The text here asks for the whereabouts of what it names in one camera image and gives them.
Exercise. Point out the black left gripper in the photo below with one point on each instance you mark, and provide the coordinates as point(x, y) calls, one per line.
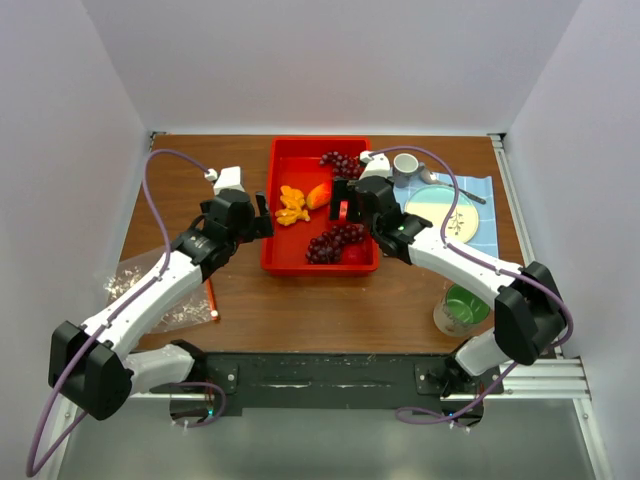
point(258, 226)

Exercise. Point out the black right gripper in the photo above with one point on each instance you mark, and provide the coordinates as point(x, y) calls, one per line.
point(343, 189)

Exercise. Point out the red yellow mango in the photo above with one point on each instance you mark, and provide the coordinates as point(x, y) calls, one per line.
point(319, 196)

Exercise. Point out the yellow orange segments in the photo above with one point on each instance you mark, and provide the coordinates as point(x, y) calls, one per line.
point(294, 207)

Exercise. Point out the dark purple grape bunch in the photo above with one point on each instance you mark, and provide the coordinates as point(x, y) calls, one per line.
point(327, 248)

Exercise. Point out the clear zip top bag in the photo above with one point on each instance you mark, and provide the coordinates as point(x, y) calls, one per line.
point(195, 308)

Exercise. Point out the red apple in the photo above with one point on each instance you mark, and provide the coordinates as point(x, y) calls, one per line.
point(343, 210)

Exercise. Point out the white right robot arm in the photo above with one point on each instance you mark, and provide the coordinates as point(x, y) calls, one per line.
point(529, 314)

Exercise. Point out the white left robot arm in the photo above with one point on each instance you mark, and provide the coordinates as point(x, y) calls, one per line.
point(95, 366)

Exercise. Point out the red plastic tray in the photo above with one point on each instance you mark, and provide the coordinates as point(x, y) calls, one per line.
point(294, 161)

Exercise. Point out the white grey mug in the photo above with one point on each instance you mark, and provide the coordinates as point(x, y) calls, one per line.
point(404, 168)

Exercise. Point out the red pomegranate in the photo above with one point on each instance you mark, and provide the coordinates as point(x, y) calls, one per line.
point(353, 254)

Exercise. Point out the metal spoon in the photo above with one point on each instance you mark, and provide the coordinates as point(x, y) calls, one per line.
point(431, 178)

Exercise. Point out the round blue yellow plate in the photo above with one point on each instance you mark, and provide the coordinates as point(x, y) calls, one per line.
point(433, 202)

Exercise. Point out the green inside mug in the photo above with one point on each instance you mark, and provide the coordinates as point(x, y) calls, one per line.
point(459, 312)

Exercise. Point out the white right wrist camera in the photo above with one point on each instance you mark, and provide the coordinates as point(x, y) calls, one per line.
point(375, 164)

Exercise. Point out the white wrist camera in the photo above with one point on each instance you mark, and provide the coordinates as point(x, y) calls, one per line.
point(228, 178)
point(375, 164)

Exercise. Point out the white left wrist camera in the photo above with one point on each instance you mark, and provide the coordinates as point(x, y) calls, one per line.
point(228, 178)

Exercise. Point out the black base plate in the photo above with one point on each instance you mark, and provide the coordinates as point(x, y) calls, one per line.
point(239, 381)

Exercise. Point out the aluminium frame rail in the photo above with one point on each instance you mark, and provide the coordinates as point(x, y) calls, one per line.
point(557, 378)

